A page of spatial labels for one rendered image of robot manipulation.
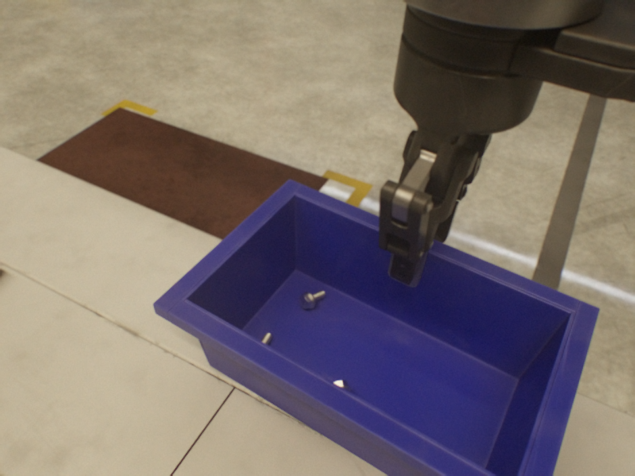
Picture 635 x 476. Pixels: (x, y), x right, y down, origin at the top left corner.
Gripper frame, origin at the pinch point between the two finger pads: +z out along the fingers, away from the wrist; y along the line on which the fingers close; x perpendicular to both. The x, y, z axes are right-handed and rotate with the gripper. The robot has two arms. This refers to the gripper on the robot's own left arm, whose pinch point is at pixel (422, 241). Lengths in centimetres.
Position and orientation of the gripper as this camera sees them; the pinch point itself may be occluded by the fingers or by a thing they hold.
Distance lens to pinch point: 37.1
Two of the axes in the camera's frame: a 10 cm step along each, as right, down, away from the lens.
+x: 8.4, 3.9, -3.6
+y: -5.3, 5.8, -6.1
